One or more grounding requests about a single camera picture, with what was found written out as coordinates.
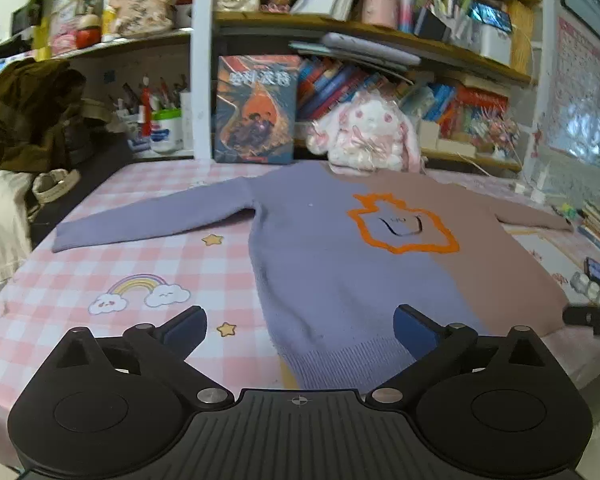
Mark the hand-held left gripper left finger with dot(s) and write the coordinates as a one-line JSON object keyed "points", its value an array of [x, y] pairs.
{"points": [[187, 331]]}

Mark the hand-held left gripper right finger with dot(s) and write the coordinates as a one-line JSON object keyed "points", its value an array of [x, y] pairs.
{"points": [[414, 329]]}

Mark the purple and brown knit sweater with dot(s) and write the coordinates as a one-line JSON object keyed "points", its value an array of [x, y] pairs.
{"points": [[320, 260]]}

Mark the pink checked tablecloth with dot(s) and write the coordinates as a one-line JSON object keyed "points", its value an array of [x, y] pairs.
{"points": [[130, 250]]}

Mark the black chair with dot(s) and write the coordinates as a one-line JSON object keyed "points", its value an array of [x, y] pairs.
{"points": [[87, 170]]}

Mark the white pen holder tub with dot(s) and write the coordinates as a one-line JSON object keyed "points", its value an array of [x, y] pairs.
{"points": [[166, 132]]}

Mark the pink white plush bunny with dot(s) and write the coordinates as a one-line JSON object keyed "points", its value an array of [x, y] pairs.
{"points": [[365, 132]]}

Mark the row of red blue books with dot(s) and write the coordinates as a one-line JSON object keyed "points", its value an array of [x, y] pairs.
{"points": [[467, 110]]}

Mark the white garment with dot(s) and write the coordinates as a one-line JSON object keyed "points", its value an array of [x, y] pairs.
{"points": [[2, 220]]}

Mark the upright illustrated book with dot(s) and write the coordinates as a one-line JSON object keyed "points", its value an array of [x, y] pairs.
{"points": [[255, 110]]}

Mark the bunch of pens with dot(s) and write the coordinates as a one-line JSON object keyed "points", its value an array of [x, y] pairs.
{"points": [[150, 95]]}

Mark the row of colourful books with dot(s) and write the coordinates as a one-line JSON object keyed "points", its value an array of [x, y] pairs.
{"points": [[340, 87]]}

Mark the white box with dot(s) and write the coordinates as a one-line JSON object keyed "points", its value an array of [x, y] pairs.
{"points": [[496, 45]]}

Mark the olive green jacket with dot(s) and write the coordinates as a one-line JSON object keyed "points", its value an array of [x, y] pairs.
{"points": [[30, 110]]}

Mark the flat stack of papers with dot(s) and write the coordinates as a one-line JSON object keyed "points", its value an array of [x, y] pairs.
{"points": [[355, 50]]}

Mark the wooden bookshelf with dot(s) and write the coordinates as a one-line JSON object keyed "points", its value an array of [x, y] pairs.
{"points": [[380, 35]]}

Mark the red white doll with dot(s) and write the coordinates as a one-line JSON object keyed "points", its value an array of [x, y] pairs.
{"points": [[88, 30]]}

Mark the pink wall poster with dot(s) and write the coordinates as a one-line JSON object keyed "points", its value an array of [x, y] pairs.
{"points": [[585, 95]]}

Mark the white shelf post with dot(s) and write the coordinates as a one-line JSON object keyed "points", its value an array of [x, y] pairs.
{"points": [[202, 60]]}

